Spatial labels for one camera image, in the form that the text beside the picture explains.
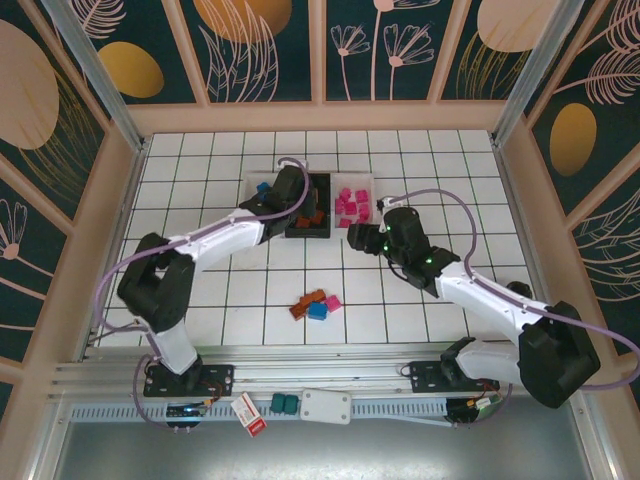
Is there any black plastic container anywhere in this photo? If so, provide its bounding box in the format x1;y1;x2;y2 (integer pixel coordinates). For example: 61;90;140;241
283;172;334;239

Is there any clear plastic container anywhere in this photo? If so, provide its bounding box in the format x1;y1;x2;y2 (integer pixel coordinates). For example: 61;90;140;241
332;172;377;232

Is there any white plastic container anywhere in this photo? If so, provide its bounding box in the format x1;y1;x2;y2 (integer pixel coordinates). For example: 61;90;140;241
239;172;281;236

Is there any white plastic box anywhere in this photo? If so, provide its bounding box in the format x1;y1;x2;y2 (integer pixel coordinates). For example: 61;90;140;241
301;388;353;426

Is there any red white card box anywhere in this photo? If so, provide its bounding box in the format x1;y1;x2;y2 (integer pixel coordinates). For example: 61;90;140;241
232;392;269;439

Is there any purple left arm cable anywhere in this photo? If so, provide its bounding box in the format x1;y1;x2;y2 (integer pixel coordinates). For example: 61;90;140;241
94;157;311;432

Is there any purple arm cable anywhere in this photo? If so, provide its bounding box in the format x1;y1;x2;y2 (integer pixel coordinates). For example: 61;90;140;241
379;188;640;430
94;157;311;432

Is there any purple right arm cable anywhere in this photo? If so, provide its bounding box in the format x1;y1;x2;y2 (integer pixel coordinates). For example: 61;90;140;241
379;188;640;430

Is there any aluminium frame rail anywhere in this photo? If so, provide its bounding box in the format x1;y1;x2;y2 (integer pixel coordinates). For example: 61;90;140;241
49;342;586;401

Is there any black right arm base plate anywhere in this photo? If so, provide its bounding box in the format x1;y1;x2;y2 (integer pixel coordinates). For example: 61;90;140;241
409;359;501;394

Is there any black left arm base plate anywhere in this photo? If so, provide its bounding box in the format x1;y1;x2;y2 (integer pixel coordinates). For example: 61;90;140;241
143;363;235;399

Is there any aluminium corner post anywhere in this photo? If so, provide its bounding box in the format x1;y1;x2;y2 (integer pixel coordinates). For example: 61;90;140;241
42;0;151;154
490;0;587;147

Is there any white slotted cable duct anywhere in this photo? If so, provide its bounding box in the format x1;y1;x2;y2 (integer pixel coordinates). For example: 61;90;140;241
69;397;451;427

